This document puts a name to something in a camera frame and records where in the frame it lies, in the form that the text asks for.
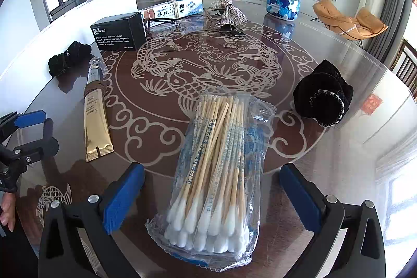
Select white blue toothpaste box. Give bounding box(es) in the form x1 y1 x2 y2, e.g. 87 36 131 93
137 0 204 21

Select black velvet scrunchie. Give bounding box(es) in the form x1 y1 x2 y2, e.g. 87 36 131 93
48 41 93 80

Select black scrunchie white stitching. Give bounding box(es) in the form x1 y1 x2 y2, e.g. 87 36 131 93
292 59 354 128

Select gold cream tube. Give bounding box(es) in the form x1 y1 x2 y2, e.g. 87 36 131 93
84 57 114 163

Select black frame eyeglasses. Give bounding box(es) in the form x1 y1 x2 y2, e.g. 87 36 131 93
145 17 180 33

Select person's left hand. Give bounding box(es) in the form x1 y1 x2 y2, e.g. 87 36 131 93
0 193 16 232

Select rhinestone bow hair clip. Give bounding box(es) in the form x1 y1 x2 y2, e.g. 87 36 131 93
204 0 248 37

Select wooden dining chair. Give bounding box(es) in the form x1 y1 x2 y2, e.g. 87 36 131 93
389 39 417 99

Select black cardboard soap box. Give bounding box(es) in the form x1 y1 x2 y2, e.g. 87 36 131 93
90 12 147 51

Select orange lounge chair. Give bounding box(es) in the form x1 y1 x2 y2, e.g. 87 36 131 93
312 0 389 49

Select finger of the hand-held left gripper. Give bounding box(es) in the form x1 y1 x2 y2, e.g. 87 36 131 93
11 136 60 168
0 110 47 138

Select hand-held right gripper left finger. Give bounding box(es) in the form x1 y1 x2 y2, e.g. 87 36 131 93
38 162 146 278

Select grey curtain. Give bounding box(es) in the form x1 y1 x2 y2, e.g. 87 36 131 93
368 0 414 62

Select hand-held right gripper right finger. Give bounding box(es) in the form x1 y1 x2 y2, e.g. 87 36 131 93
279 163 385 278

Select pack of cotton swabs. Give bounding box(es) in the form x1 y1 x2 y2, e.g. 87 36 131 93
145 90 277 265

